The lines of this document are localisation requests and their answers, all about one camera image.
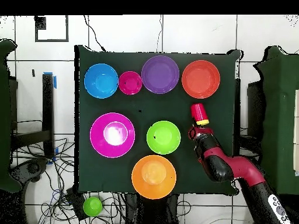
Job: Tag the black metal stand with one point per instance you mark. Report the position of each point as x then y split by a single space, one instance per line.
48 116

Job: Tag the purple bowl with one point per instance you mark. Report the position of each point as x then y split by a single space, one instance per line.
160 74

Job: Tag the black square floor frame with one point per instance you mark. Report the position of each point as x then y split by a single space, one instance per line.
41 22

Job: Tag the small crimson bowl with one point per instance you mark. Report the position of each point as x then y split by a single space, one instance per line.
130 83

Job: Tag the large light orange bowl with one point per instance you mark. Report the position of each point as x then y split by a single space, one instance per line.
154 177

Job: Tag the stack of yellow cups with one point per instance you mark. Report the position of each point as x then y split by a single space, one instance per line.
202 122

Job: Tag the red cup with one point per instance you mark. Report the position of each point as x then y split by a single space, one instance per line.
198 112

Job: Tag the large magenta bowl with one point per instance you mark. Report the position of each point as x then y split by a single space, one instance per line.
100 135

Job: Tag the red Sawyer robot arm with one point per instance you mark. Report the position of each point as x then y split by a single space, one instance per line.
243 170

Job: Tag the small green round bowl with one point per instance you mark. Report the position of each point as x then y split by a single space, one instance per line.
92 206

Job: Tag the dark green table cloth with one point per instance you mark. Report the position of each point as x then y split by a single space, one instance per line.
140 107

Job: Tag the large red-orange bowl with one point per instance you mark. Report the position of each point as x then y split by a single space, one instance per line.
201 79

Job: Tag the blue bowl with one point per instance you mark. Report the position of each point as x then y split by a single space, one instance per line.
100 81

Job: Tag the green covered side table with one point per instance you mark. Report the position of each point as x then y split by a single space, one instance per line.
3 116
280 116

